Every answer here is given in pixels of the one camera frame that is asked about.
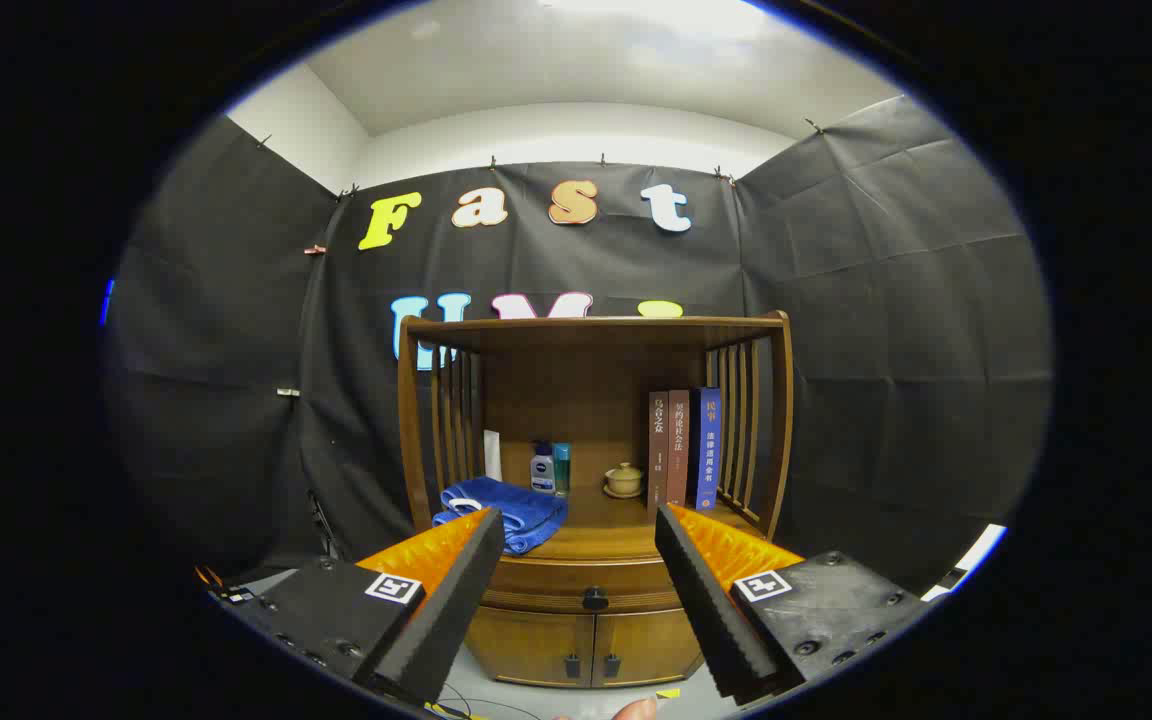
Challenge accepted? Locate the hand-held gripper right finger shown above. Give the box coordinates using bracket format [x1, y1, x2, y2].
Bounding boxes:
[653, 502, 929, 707]

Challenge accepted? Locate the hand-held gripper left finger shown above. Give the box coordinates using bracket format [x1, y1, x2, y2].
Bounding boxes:
[208, 506, 505, 705]

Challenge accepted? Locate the wooden drawer with black knob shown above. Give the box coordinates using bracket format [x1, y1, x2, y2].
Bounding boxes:
[481, 555, 682, 613]

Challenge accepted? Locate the wooden cabinet door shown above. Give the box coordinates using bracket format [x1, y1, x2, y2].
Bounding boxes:
[593, 607, 705, 687]
[466, 607, 595, 689]

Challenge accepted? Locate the wooden countertop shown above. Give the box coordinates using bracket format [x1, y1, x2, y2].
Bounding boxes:
[433, 488, 769, 563]

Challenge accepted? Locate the wooden cabinet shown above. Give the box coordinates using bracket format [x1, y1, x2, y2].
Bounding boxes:
[396, 310, 795, 689]

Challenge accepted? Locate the folded blue towel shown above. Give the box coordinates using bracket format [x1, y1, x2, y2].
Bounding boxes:
[433, 476, 569, 556]

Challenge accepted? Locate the blue book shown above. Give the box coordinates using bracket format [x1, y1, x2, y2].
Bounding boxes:
[688, 387, 723, 512]

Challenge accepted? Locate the reddish brown book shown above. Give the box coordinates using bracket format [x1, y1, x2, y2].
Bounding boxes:
[667, 389, 691, 508]

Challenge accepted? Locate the dark brown book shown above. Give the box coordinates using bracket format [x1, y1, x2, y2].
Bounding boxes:
[648, 391, 670, 516]

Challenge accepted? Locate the black backdrop cloth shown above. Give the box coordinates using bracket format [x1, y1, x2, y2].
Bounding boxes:
[101, 95, 1055, 601]

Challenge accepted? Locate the black floor cable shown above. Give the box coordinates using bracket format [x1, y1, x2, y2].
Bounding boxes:
[431, 682, 542, 720]

